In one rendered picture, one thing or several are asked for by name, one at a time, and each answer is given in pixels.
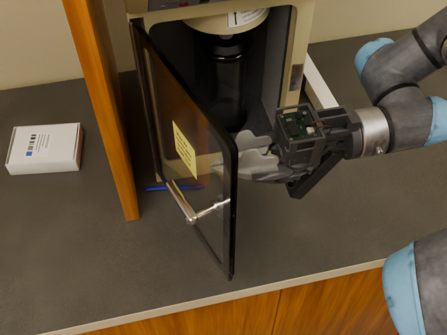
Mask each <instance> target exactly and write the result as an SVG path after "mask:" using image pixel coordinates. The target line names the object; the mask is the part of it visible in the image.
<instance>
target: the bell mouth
mask: <svg viewBox="0 0 447 335"><path fill-rule="evenodd" d="M269 10H270V7H267V8H262V9H252V10H247V11H238V12H233V13H224V14H219V15H210V16H205V17H195V18H190V19H181V20H182V21H183V22H184V23H185V24H187V25H188V26H189V27H191V28H193V29H195V30H198V31H201V32H204V33H209V34H214V35H232V34H237V33H242V32H245V31H248V30H250V29H252V28H254V27H256V26H258V25H259V24H261V23H262V22H263V21H264V20H265V19H266V17H267V16H268V14H269Z"/></svg>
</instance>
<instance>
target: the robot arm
mask: <svg viewBox="0 0 447 335"><path fill-rule="evenodd" d="M445 65H446V67H447V6H445V8H443V9H441V10H440V11H439V12H437V13H436V14H434V15H433V16H431V17H430V18H429V19H427V20H426V21H425V22H423V23H422V24H420V25H419V26H417V27H416V28H414V29H413V30H411V31H410V32H408V33H407V34H405V35H404V36H403V37H401V38H400V39H399V40H397V41H396V42H394V41H393V40H391V39H389V38H378V39H376V41H373V42H372V41H370V42H368V43H367V44H365V45H364V46H363V47H362V48H361V49H360V50H359V51H358V53H357V55H356V57H355V67H356V69H357V72H358V74H359V78H360V82H361V84H362V85H363V86H364V88H365V90H366V92H367V94H368V96H369V98H370V100H371V102H372V105H373V107H368V108H361V109H357V110H354V109H353V106H352V104H349V105H344V106H337V107H332V108H326V109H321V110H313V109H312V107H311V105H310V103H305V104H298V105H293V106H286V107H281V108H276V109H275V120H276V122H275V123H274V129H273V132H266V133H264V134H261V135H259V136H258V137H255V136H254V135H253V133H252V132H251V131H250V130H243V131H241V132H239V133H238V134H237V136H236V139H235V142H236V144H237V148H238V151H239V157H238V175H237V177H239V178H242V179H250V180H251V181H255V182H261V183H270V184H281V183H284V184H285V186H286V188H287V191H288V193H289V196H290V198H293V199H302V198H303V197H304V196H305V195H306V194H307V193H308V192H309V191H310V190H311V189H312V188H313V187H314V186H315V185H316V184H317V183H318V182H319V181H320V180H321V179H322V178H323V177H325V176H326V175H327V174H328V173H329V172H330V171H331V170H332V169H333V168H334V167H335V166H336V165H337V164H338V163H339V162H340V161H341V160H342V159H343V158H344V159H345V160H351V159H355V158H357V159H361V158H367V157H372V156H378V155H383V154H389V153H394V152H400V151H404V150H411V149H415V148H419V149H420V148H425V147H426V146H430V145H433V144H438V143H441V142H444V141H446V140H447V101H446V100H444V99H443V98H442V97H440V96H427V97H424V95H423V93H422V91H421V89H420V87H419V85H418V82H420V81H421V80H423V79H424V78H426V77H427V76H429V75H431V74H432V73H433V72H435V71H437V70H438V69H441V68H442V67H443V66H445ZM293 108H299V111H297V112H290V113H285V114H283V111H284V110H288V109H293ZM269 151H271V154H273V155H270V156H268V152H269ZM382 287H383V291H384V297H385V300H386V304H387V306H388V310H389V312H390V316H391V318H392V321H393V322H394V325H395V327H396V329H397V331H398V333H399V335H447V228H445V229H443V230H441V231H438V232H436V233H434V234H432V235H429V236H427V237H425V238H423V239H421V240H419V241H417V242H416V241H412V242H410V244H409V245H408V246H406V247H405V248H403V249H401V250H399V251H397V252H395V253H393V254H391V255H390V256H389V257H388V258H387V259H386V261H385V262H384V265H383V268H382Z"/></svg>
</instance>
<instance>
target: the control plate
mask: <svg viewBox="0 0 447 335"><path fill-rule="evenodd" d="M199 2H200V0H148V12H149V11H159V10H164V9H173V8H178V7H180V6H179V4H180V3H188V6H193V5H203V4H199ZM217 2H222V0H210V2H209V3H217ZM204 4H208V3H204ZM165 5H166V6H167V7H165V8H160V7H161V6H165ZM188 6H186V7H188Z"/></svg>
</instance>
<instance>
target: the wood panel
mask: <svg viewBox="0 0 447 335"><path fill-rule="evenodd" d="M62 2H63V7H64V9H65V13H66V16H67V20H68V22H69V27H70V30H71V34H72V36H73V41H74V45H75V47H76V51H77V54H78V58H79V61H80V65H81V68H82V72H83V74H84V79H85V81H86V85H87V88H88V92H89V95H90V99H91V102H92V106H93V108H94V113H95V116H96V119H97V122H98V127H99V129H100V133H101V136H102V140H103V143H104V147H105V150H106V154H107V156H108V160H109V163H110V167H111V170H112V174H113V177H114V181H115V184H116V188H117V191H118V194H119V198H120V202H121V204H122V208H123V211H124V215H125V218H126V221H133V220H137V219H140V214H139V209H138V200H137V196H136V188H135V182H134V174H133V169H132V161H131V157H130V148H129V143H128V135H127V130H126V122H125V117H124V109H123V103H122V95H121V91H120V82H119V77H118V70H117V67H116V61H115V57H114V52H113V48H112V43H111V40H110V34H109V30H108V25H107V21H106V15H105V12H104V7H103V3H102V0H62Z"/></svg>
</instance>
